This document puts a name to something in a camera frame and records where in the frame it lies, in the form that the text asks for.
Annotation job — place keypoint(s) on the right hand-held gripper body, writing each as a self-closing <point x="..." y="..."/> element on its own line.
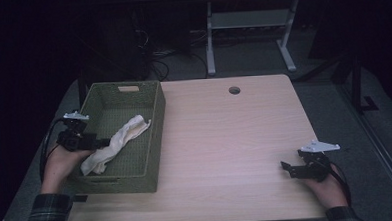
<point x="315" y="167"/>

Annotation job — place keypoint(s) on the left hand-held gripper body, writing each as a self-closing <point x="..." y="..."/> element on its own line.
<point x="73" y="139"/>

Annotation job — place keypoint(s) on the white metal table frame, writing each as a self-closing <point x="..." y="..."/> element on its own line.
<point x="246" y="18"/>

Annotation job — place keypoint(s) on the black metal stand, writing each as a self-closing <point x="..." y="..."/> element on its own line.
<point x="356" y="83"/>

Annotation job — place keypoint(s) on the person's left hand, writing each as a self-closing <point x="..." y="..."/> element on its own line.
<point x="61" y="166"/>

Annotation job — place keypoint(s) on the green woven basket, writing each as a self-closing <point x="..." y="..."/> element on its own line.
<point x="139" y="159"/>

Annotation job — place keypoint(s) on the white cloth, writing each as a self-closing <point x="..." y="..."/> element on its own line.
<point x="118" y="144"/>

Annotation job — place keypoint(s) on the person's right hand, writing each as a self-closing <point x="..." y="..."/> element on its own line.
<point x="329" y="191"/>

